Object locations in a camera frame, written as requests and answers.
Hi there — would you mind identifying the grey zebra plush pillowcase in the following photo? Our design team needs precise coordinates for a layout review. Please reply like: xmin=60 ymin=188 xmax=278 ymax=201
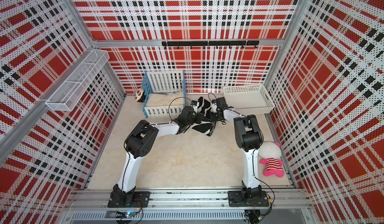
xmin=189 ymin=96 xmax=217 ymax=137

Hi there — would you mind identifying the white plastic basket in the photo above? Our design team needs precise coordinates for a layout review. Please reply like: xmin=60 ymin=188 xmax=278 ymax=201
xmin=223 ymin=84 xmax=275 ymax=115

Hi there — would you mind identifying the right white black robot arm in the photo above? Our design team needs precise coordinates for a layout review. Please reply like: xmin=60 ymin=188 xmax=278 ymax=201
xmin=211 ymin=97 xmax=264 ymax=205

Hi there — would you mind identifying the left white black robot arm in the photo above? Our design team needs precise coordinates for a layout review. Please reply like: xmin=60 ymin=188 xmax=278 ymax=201
xmin=108 ymin=101 xmax=199 ymax=207

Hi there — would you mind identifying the blue white toy crib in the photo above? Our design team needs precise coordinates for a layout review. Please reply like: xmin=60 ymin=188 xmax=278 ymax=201
xmin=142 ymin=70 xmax=187 ymax=118

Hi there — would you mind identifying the panda plush toy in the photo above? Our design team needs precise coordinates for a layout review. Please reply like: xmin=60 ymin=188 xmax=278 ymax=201
xmin=135 ymin=88 xmax=146 ymax=103

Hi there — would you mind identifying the white pink plush doll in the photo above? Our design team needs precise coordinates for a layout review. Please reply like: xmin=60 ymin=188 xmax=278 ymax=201
xmin=259 ymin=141 xmax=285 ymax=178

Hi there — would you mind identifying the green circuit board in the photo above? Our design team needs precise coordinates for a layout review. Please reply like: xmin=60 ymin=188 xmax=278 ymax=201
xmin=116 ymin=211 xmax=137 ymax=219

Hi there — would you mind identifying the black hook rail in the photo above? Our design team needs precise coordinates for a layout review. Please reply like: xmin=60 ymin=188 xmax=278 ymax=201
xmin=162 ymin=40 xmax=260 ymax=48

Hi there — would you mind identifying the aluminium mounting rail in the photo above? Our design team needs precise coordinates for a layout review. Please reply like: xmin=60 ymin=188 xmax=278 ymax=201
xmin=59 ymin=186 xmax=317 ymax=224

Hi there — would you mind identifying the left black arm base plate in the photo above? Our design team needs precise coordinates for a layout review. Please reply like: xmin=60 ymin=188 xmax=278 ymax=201
xmin=108 ymin=191 xmax=151 ymax=208

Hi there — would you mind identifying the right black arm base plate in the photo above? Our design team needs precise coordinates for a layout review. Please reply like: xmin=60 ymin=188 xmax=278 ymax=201
xmin=228 ymin=191 xmax=269 ymax=207

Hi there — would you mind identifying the white wire mesh shelf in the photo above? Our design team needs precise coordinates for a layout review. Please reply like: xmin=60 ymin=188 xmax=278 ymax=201
xmin=46 ymin=49 xmax=109 ymax=112

